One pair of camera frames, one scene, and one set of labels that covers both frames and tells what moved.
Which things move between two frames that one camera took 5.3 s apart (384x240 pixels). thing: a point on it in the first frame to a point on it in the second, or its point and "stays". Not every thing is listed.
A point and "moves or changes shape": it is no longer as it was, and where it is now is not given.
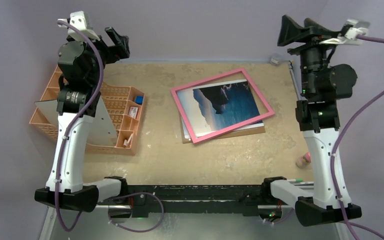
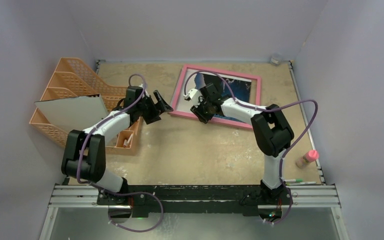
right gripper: (311, 39) to (200, 110)
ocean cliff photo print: (212, 108) moves or changes shape
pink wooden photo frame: (243, 72) to (174, 111)
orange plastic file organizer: (124, 107) stays
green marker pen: (295, 180) stays
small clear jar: (275, 61) stays
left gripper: (114, 53) to (160, 107)
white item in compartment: (125, 142) stays
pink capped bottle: (304, 161) stays
